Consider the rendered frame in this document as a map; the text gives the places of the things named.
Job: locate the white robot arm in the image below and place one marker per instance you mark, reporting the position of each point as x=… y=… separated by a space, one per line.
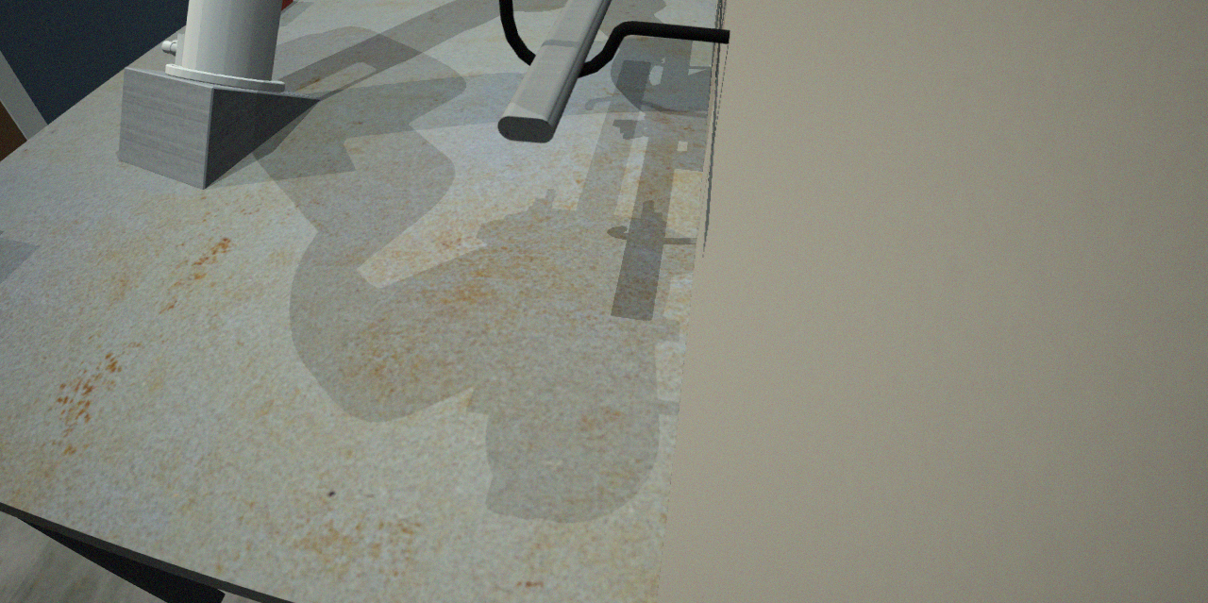
x=228 y=42

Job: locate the beige wall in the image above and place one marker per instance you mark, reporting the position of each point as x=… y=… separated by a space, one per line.
x=948 y=330

